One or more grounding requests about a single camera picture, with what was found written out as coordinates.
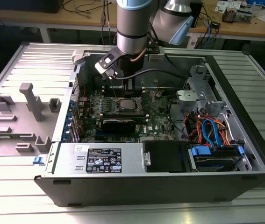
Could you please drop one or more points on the blue plastic case latch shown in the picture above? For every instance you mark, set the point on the blue plastic case latch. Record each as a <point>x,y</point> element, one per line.
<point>37,160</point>

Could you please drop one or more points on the tall black box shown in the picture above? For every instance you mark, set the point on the tall black box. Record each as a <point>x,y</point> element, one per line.
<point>198,11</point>

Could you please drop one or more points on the hard disk in blue carrier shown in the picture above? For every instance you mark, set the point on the hard disk in blue carrier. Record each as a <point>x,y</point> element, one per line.
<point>216,163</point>

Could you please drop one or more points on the copper coil transformer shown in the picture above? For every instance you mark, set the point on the copper coil transformer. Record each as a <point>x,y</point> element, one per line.
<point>229,15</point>

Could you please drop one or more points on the small black box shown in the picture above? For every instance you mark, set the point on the small black box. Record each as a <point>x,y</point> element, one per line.
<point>215,24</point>

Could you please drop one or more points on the wooden desk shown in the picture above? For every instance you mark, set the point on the wooden desk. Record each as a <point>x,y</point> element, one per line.
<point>239,30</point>

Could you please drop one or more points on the large black box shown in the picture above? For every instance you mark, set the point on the large black box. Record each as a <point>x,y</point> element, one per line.
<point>29,5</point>

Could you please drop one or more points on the round coin battery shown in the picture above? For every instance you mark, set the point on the round coin battery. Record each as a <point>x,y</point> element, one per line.
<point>159,94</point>

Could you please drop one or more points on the CPU socket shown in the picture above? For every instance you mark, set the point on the CPU socket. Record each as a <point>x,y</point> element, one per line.
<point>137,105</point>

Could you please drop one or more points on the black graphics card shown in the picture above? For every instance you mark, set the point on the black graphics card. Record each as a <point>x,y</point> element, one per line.
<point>118,126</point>

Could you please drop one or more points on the grey electronic device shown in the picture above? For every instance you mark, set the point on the grey electronic device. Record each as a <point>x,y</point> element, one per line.
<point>244,15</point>

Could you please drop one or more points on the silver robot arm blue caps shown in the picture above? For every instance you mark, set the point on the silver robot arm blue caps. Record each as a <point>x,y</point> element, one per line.
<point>132,23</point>

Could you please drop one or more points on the black RAM slot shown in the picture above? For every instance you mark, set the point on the black RAM slot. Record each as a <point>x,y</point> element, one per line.
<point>109,92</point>

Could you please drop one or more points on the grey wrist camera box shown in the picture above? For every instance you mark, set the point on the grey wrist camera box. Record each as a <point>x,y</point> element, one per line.
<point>156,56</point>

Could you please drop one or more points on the silver metal drive cage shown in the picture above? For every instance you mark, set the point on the silver metal drive cage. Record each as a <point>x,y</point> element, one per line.
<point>201,77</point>

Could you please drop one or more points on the grey plastic parts rack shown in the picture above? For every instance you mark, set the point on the grey plastic parts rack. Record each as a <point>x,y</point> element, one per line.
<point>22,126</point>

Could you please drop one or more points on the silver metal bracket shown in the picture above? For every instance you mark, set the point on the silver metal bracket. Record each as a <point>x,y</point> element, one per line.
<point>187,98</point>

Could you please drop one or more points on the green motherboard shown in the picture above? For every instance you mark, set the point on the green motherboard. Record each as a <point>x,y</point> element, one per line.
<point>155,123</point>

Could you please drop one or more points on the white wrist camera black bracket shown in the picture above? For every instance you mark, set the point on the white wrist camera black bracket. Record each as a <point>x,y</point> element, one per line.
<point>102,67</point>

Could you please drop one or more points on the silver power supply with label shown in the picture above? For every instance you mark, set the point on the silver power supply with label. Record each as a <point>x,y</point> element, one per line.
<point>66,158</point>

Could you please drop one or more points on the black PC case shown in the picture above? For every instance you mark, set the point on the black PC case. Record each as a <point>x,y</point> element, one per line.
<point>134,191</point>

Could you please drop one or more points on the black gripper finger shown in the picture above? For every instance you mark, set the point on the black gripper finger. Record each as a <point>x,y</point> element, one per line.
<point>130,93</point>

